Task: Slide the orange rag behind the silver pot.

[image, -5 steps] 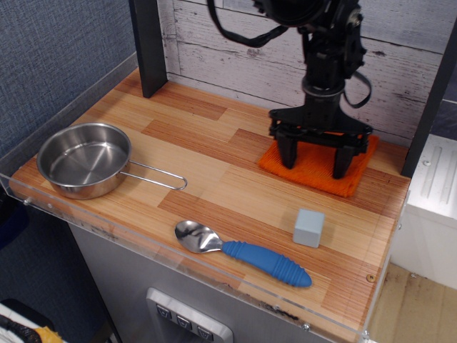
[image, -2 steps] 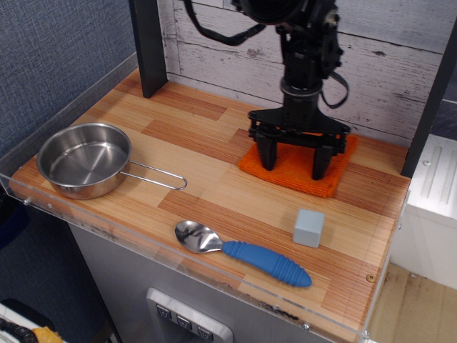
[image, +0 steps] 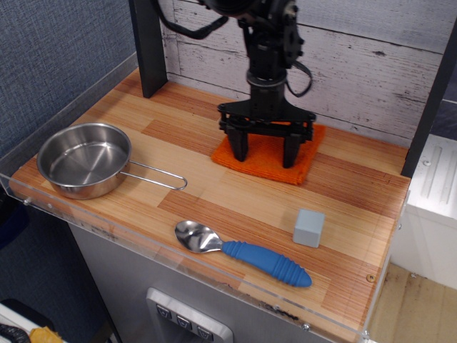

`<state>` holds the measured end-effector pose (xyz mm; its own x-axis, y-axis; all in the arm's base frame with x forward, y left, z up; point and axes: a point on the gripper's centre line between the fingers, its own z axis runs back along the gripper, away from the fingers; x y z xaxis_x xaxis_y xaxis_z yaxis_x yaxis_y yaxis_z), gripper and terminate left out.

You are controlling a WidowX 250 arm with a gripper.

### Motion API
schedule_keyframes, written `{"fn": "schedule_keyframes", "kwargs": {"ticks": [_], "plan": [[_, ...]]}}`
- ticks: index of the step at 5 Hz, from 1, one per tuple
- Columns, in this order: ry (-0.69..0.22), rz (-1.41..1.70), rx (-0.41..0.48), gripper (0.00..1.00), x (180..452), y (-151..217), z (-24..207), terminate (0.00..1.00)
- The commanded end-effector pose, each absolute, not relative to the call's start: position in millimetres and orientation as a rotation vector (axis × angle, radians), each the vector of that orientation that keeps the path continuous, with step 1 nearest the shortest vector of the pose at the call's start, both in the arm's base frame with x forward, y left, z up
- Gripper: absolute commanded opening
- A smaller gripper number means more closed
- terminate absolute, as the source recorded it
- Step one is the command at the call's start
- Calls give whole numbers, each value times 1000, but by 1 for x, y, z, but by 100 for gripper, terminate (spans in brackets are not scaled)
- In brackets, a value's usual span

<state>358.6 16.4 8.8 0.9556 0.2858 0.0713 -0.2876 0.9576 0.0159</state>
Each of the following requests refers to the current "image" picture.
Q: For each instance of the silver metal pan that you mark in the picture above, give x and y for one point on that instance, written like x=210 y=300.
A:
x=89 y=160

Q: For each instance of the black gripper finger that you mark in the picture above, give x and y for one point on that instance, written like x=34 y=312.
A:
x=291 y=147
x=238 y=140

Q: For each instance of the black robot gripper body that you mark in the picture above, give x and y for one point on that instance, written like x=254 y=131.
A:
x=267 y=112

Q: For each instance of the blue handled metal spoon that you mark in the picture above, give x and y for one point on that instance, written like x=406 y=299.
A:
x=201 y=239

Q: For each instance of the orange woven cloth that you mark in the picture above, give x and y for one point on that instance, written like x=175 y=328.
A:
x=265 y=158

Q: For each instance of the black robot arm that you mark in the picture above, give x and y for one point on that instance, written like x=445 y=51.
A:
x=273 y=45

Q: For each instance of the white ribbed side unit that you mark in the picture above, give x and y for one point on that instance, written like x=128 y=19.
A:
x=425 y=241

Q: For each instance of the clear acrylic guard rail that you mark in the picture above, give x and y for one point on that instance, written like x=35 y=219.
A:
x=355 y=180

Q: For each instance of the black right post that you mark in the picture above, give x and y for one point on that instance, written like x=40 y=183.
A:
x=431 y=108

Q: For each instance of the grey cube block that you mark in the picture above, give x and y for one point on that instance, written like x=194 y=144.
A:
x=308 y=228

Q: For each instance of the silver cabinet with dispenser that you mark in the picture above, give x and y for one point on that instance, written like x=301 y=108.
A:
x=157 y=291

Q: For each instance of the yellow black object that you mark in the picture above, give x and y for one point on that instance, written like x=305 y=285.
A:
x=18 y=335

